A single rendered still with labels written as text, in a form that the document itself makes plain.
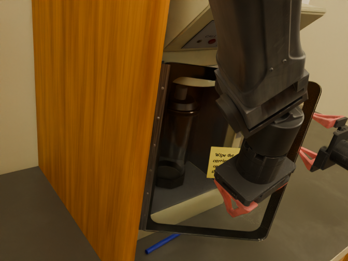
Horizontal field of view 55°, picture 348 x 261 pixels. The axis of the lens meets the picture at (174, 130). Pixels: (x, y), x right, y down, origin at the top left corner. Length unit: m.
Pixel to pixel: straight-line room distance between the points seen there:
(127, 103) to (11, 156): 0.61
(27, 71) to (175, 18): 0.54
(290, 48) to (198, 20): 0.27
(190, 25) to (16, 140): 0.69
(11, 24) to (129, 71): 0.49
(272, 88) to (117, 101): 0.32
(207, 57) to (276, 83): 0.40
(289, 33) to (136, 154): 0.36
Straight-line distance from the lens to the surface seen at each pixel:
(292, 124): 0.39
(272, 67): 0.27
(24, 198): 0.97
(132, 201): 0.60
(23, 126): 1.05
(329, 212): 1.15
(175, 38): 0.55
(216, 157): 0.68
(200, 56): 0.67
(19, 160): 1.10
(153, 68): 0.49
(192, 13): 0.52
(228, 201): 0.51
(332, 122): 0.84
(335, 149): 0.84
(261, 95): 0.30
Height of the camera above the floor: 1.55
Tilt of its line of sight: 27 degrees down
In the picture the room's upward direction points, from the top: 10 degrees clockwise
